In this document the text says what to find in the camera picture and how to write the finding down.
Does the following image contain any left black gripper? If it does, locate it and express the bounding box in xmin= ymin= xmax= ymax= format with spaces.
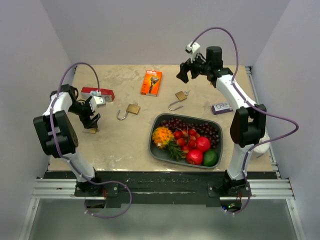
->
xmin=68 ymin=96 xmax=101 ymax=129

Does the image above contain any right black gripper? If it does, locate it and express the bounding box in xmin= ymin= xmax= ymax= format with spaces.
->
xmin=177 ymin=51 xmax=211 ymax=84

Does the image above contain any small brass padlock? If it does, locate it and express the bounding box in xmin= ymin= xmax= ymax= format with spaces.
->
xmin=83 ymin=128 xmax=99 ymax=134

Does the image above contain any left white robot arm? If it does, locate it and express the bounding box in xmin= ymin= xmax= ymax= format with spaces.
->
xmin=33 ymin=84 xmax=104 ymax=196

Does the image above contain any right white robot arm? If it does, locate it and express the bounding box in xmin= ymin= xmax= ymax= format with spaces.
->
xmin=177 ymin=42 xmax=266 ymax=197

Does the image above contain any brass padlock with key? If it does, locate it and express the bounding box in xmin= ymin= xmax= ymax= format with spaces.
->
xmin=168 ymin=90 xmax=190 ymax=111

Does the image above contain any red toothpaste box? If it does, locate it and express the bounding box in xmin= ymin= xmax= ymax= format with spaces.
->
xmin=80 ymin=87 xmax=115 ymax=102

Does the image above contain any large brass padlock centre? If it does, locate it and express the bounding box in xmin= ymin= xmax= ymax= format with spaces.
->
xmin=116 ymin=103 xmax=141 ymax=121

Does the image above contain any orange razor box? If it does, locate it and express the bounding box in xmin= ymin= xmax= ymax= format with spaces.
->
xmin=140 ymin=70 xmax=163 ymax=97

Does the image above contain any purple toothpaste box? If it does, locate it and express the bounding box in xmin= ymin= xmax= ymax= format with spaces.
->
xmin=211 ymin=102 xmax=233 ymax=115

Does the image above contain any dark red grapes bunch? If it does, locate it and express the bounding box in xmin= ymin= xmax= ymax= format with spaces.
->
xmin=157 ymin=117 xmax=221 ymax=149

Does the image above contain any orange horned melon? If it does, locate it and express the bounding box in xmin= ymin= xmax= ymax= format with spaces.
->
xmin=151 ymin=126 xmax=175 ymax=149

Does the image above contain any grey fruit tray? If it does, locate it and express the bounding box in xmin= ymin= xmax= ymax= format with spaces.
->
xmin=149 ymin=113 xmax=223 ymax=169

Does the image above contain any upper red pomegranate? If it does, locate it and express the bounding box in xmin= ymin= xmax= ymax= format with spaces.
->
xmin=195 ymin=136 xmax=211 ymax=153

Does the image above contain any red pomegranate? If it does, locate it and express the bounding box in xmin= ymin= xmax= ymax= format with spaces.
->
xmin=186 ymin=149 xmax=204 ymax=166
xmin=195 ymin=136 xmax=211 ymax=153

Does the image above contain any green pineapple leaf top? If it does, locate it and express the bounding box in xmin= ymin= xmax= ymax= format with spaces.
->
xmin=166 ymin=141 xmax=186 ymax=161

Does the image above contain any lower red pomegranate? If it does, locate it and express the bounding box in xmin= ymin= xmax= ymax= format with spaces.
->
xmin=186 ymin=149 xmax=204 ymax=166

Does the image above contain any green avocado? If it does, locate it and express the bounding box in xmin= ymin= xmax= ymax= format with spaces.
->
xmin=203 ymin=149 xmax=219 ymax=167

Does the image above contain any white paper towel roll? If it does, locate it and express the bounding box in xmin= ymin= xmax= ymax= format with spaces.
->
xmin=250 ymin=133 xmax=270 ymax=160

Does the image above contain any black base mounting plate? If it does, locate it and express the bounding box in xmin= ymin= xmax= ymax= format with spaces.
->
xmin=74 ymin=171 xmax=251 ymax=211

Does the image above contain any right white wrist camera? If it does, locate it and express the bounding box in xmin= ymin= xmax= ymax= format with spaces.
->
xmin=185 ymin=42 xmax=201 ymax=63

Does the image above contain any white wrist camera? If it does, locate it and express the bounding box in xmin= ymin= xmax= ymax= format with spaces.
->
xmin=185 ymin=42 xmax=201 ymax=63
xmin=88 ymin=95 xmax=106 ymax=112

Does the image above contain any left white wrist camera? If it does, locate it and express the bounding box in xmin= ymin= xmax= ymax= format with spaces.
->
xmin=88 ymin=95 xmax=106 ymax=112

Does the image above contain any aluminium frame rail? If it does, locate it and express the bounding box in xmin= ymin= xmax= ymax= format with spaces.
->
xmin=31 ymin=179 xmax=294 ymax=200

